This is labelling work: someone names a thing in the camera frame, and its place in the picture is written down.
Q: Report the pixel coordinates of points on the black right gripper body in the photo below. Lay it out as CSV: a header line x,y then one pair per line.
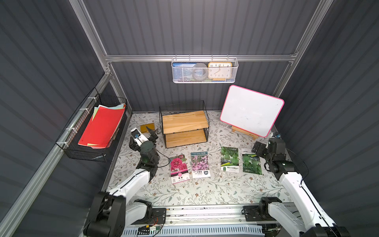
x,y
260,148

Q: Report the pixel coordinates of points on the dark green seed bag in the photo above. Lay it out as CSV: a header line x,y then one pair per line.
x,y
251,162

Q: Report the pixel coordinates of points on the pink flower seed bag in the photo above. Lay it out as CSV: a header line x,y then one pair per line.
x,y
178,169

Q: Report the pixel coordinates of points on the black wire wooden shelf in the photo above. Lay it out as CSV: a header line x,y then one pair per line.
x,y
184,124

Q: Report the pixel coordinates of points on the green plant seed bag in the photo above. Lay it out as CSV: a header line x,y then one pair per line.
x,y
229,159

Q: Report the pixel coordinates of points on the purple flower seed bag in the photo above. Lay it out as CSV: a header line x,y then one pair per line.
x,y
199,165

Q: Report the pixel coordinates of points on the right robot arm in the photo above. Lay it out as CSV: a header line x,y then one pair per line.
x,y
313,220

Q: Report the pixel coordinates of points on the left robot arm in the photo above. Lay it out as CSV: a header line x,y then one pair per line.
x,y
110,212

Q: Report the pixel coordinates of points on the wooden easel stand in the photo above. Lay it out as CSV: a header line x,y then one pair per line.
x,y
236,129

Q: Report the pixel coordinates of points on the pink framed whiteboard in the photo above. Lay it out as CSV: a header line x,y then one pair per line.
x,y
251,111

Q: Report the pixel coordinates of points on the blue box in basket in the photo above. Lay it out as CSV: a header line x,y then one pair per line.
x,y
182,72

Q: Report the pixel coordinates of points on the yellow square clock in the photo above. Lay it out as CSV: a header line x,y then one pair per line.
x,y
220,71

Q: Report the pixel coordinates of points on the grey tape roll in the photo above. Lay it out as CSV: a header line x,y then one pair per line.
x,y
200,72

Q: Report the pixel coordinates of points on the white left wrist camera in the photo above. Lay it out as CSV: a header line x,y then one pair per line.
x,y
138,137

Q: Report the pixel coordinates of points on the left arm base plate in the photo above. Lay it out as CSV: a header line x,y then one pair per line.
x,y
158,217

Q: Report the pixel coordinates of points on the black wire wall basket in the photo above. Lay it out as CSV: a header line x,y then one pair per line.
x,y
69,142

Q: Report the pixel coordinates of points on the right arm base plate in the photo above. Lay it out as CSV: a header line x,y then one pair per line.
x,y
256,213

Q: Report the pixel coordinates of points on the white perforated cable tray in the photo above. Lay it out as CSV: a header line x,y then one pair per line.
x,y
238,230

